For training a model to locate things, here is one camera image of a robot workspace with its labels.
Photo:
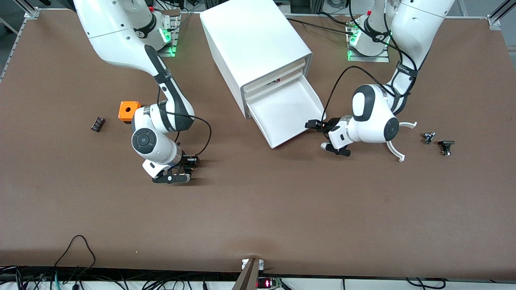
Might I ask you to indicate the white plastic drawer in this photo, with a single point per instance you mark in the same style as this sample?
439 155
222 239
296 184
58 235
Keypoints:
274 74
270 86
286 112

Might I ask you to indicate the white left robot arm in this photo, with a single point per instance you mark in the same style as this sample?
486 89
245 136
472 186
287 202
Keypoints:
419 24

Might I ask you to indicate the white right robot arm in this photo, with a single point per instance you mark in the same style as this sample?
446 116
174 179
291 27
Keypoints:
121 36

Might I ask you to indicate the white drawer cabinet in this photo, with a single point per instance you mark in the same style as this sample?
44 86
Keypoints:
250 36

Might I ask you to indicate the white curved plastic arc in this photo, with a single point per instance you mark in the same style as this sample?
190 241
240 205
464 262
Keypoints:
397 153

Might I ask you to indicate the small black terminal block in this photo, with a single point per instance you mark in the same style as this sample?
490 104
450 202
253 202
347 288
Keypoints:
98 124

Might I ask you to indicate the small silver metal part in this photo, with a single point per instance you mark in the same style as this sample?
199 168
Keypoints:
428 137

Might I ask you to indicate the small board with red light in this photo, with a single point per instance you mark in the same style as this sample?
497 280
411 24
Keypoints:
268 283

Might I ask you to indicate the orange button enclosure box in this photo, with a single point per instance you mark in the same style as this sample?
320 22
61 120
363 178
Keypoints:
127 110

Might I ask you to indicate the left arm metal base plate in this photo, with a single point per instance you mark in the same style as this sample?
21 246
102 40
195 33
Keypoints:
369 58

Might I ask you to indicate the small black bracket part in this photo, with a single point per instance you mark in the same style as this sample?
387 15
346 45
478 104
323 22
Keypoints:
446 144

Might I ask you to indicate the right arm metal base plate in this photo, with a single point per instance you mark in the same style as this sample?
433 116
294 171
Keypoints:
172 44

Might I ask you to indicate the grey camera stand post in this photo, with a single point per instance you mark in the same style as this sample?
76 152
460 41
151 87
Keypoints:
248 278

